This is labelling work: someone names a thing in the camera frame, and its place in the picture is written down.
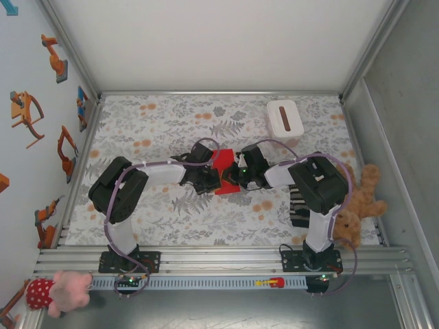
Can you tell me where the slotted grey cable duct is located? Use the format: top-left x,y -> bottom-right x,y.
91,276 -> 309,291

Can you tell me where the white tissue box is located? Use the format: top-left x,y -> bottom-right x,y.
265,99 -> 305,149

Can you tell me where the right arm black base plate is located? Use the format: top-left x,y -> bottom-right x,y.
280,249 -> 344,273

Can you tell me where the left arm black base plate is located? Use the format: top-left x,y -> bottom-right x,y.
98,251 -> 162,274

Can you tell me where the brown teddy bear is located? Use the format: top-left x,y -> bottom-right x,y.
331,162 -> 389,252

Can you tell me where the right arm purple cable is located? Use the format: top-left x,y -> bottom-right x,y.
255,138 -> 361,298

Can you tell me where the aluminium frame post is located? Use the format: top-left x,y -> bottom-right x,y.
40,0 -> 103,102
337,0 -> 412,102

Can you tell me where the red yellow toy tool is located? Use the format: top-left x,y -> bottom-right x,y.
254,276 -> 285,289

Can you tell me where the wide aluminium frame rail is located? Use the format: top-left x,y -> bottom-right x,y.
32,245 -> 414,277

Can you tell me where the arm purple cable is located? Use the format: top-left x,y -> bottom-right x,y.
103,137 -> 222,298
255,138 -> 361,298

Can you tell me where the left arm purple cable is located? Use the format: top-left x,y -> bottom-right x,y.
103,137 -> 222,298

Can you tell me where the black white striped cloth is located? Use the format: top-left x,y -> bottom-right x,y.
289,184 -> 311,228

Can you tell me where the orange grey gripper sticker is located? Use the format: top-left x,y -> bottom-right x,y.
9,90 -> 46,150

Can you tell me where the floral table cloth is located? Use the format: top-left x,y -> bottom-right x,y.
64,94 -> 381,247

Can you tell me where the pink plush pig toy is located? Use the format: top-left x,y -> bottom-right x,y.
25,269 -> 94,318

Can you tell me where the red cloth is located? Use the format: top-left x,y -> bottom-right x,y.
209,148 -> 241,197

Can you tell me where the blue orange wall sticker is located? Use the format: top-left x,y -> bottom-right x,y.
75,85 -> 91,133

